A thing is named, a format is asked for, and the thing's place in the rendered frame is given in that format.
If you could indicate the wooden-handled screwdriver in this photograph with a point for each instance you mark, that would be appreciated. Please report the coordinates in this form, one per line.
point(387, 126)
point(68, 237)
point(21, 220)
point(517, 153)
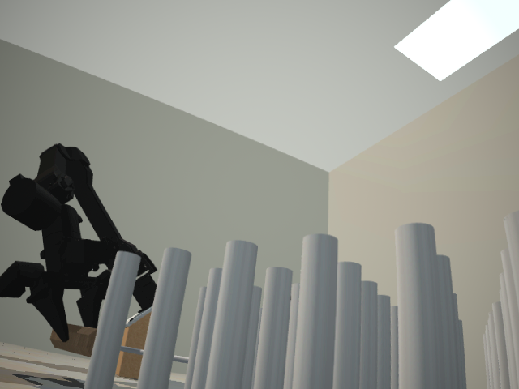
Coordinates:
point(81, 341)

